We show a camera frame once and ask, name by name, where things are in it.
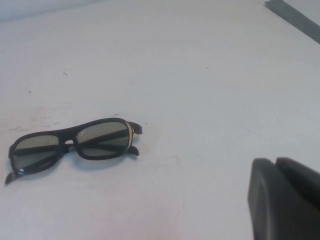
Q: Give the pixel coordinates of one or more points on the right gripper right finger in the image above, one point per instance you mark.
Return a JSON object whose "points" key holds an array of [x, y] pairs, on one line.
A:
{"points": [[302, 180]]}

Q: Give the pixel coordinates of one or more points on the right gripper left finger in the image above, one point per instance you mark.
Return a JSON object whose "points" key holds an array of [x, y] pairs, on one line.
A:
{"points": [[275, 205]]}

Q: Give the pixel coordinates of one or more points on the black frame sunglasses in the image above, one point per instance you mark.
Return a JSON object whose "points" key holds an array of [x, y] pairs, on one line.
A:
{"points": [[105, 132]]}

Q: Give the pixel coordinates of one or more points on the dark grey flat strip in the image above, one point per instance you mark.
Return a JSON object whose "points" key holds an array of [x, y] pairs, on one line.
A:
{"points": [[295, 18]]}

